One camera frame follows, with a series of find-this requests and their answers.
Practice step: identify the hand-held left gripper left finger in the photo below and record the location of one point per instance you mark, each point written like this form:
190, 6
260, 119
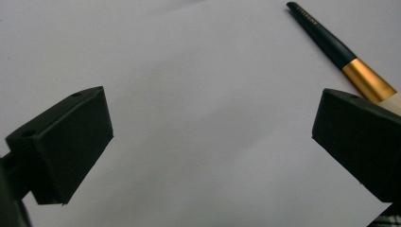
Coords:
63, 145

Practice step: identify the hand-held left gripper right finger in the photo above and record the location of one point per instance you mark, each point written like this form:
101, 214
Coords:
362, 142

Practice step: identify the black and gold makeup brush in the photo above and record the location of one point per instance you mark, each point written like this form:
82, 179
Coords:
327, 42

